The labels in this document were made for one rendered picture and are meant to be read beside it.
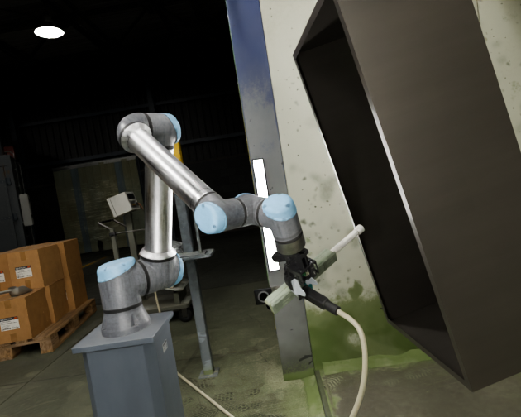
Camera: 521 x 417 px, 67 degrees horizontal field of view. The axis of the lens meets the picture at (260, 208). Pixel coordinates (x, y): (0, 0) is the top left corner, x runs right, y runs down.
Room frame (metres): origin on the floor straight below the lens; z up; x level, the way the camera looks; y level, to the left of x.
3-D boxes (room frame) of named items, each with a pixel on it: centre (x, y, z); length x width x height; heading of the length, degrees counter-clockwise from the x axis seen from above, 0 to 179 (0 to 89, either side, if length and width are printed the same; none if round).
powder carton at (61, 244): (4.24, 2.24, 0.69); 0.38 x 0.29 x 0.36; 4
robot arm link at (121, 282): (1.56, 0.60, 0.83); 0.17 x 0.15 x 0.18; 135
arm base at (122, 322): (1.55, 0.60, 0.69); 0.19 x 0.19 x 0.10
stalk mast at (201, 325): (2.44, 0.48, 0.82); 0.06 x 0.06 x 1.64; 88
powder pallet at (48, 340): (3.85, 2.39, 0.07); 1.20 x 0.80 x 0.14; 5
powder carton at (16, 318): (3.45, 2.24, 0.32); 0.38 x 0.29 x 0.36; 5
